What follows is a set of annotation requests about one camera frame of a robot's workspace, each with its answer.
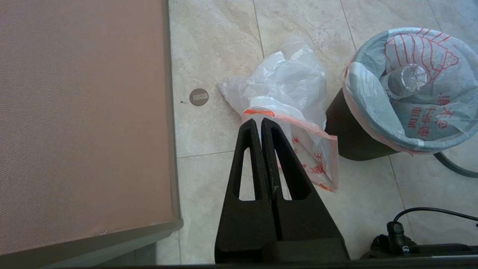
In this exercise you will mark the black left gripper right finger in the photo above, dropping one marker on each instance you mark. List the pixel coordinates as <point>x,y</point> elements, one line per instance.
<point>306,224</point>

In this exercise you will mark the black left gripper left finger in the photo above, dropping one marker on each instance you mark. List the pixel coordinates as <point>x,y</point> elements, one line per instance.
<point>246,224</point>

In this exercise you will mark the white plastic bag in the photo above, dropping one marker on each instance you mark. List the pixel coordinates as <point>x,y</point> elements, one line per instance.
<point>373,101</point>

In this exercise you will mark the black round trash bin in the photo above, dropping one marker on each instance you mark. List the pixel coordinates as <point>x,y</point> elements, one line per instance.
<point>351,138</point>

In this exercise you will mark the crumpled white red-print bag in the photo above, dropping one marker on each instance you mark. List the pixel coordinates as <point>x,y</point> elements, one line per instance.
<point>291,82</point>

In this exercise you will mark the round metal floor plate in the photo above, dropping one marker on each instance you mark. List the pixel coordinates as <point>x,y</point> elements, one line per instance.
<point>199,97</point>

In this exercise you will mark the clear empty plastic bottle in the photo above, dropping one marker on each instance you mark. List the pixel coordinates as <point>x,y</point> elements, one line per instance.
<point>410,76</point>

